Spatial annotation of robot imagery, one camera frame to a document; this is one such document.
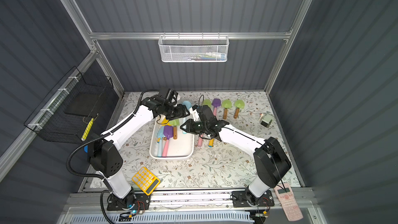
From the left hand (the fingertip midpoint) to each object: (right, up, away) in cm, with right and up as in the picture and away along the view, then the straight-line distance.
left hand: (188, 116), depth 82 cm
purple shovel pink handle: (+18, +8, +33) cm, 38 cm away
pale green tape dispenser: (+49, -3, +17) cm, 52 cm away
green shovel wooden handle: (+11, +8, +33) cm, 36 cm away
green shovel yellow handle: (+13, -17, +9) cm, 23 cm away
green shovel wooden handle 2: (+35, +7, +30) cm, 46 cm away
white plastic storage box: (-13, -16, +9) cm, 22 cm away
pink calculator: (+49, -40, -10) cm, 64 cm away
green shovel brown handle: (+25, +7, +30) cm, 39 cm away
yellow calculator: (-21, -33, -4) cm, 39 cm away
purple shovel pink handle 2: (+6, -16, +9) cm, 20 cm away
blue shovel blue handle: (-18, -13, +11) cm, 24 cm away
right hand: (-2, -6, -3) cm, 7 cm away
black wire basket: (-57, +1, -10) cm, 58 cm away
